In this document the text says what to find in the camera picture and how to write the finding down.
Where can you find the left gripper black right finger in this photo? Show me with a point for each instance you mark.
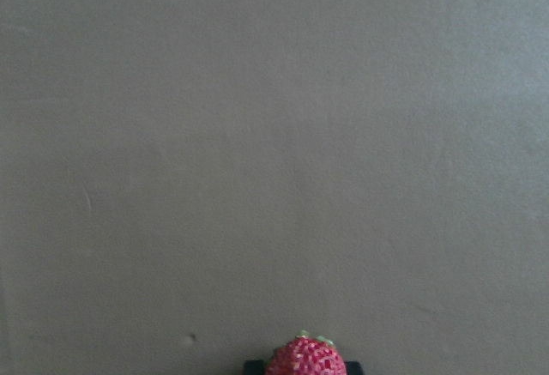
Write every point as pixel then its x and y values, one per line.
pixel 353 368

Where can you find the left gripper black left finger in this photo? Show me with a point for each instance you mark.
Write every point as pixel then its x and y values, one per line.
pixel 254 367

